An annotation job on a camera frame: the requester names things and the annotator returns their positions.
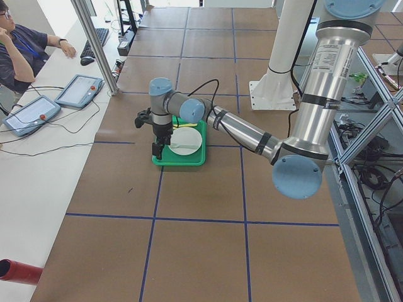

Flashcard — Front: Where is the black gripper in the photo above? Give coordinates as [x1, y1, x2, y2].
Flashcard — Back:
[152, 123, 173, 159]

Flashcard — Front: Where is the yellow plastic spoon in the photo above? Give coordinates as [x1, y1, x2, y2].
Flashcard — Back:
[173, 123, 198, 129]

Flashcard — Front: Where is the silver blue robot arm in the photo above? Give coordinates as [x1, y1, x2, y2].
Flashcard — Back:
[144, 1, 383, 199]

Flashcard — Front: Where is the pale green plastic fork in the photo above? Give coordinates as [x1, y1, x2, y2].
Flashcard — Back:
[169, 143, 200, 150]

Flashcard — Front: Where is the green plastic tray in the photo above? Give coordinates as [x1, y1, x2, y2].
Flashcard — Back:
[152, 116, 207, 166]

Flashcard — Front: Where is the white round plate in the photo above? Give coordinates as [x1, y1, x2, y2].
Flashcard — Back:
[169, 127, 203, 155]

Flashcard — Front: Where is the far teach pendant tablet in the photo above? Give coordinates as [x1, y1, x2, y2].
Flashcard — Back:
[54, 74, 104, 109]

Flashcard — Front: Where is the teach pendant tablet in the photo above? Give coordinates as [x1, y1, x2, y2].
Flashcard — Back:
[3, 96, 61, 137]
[54, 74, 104, 109]

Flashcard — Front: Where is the black computer mouse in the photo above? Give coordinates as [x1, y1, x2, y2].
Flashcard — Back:
[80, 56, 95, 66]

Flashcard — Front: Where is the black keyboard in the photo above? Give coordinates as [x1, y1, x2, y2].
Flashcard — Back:
[79, 27, 110, 59]

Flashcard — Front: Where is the near teach pendant tablet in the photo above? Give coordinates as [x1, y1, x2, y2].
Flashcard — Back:
[3, 96, 61, 137]

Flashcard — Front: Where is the seated person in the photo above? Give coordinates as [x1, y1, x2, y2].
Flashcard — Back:
[1, 1, 76, 94]

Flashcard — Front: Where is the red cylinder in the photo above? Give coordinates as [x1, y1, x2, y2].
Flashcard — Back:
[1, 259, 43, 286]

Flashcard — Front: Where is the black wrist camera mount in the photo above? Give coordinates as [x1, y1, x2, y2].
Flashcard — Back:
[134, 108, 153, 128]

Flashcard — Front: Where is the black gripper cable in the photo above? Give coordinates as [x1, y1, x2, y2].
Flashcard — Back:
[171, 79, 221, 130]

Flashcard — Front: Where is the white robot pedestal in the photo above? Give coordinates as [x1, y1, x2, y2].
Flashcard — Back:
[249, 0, 316, 111]

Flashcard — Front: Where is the aluminium frame post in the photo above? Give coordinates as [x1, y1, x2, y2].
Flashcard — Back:
[71, 0, 118, 96]

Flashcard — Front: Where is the aluminium side rail frame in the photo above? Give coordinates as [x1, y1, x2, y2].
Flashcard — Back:
[329, 50, 402, 301]

